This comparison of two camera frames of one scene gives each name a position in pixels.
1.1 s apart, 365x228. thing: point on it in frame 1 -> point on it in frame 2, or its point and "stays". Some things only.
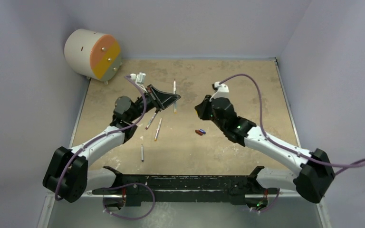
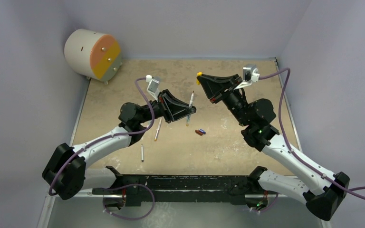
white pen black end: x=142 y=153 stays
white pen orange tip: x=175 y=92 -> x=190 y=104
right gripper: x=210 y=108 -> x=225 y=91
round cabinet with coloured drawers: x=93 y=55 stays
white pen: x=158 y=129 stays
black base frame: x=236 y=189 stays
